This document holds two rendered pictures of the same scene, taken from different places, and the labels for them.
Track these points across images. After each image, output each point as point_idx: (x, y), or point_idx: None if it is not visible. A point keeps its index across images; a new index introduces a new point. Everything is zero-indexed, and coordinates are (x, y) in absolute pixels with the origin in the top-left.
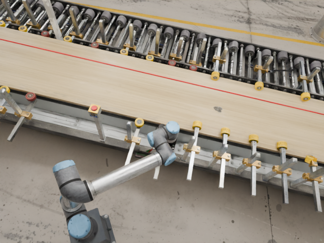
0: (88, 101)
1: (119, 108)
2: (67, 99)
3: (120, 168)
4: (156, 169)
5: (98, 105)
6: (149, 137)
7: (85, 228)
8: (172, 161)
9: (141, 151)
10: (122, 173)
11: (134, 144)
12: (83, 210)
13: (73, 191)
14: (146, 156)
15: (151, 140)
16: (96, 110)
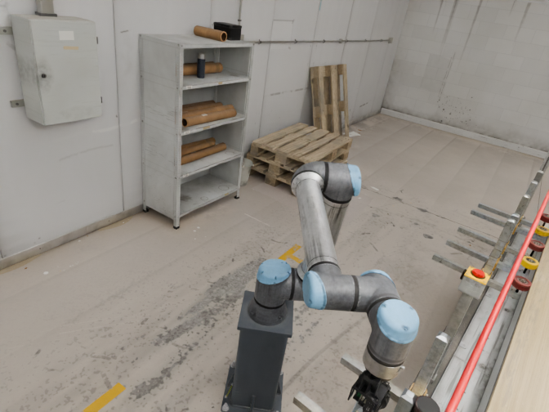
0: (525, 351)
1: (509, 398)
2: (524, 321)
3: (324, 211)
4: (316, 408)
5: (485, 280)
6: (378, 270)
7: (265, 271)
8: (306, 293)
9: None
10: (314, 206)
11: (397, 395)
12: (293, 284)
13: (310, 163)
14: (333, 248)
15: (369, 270)
16: (471, 275)
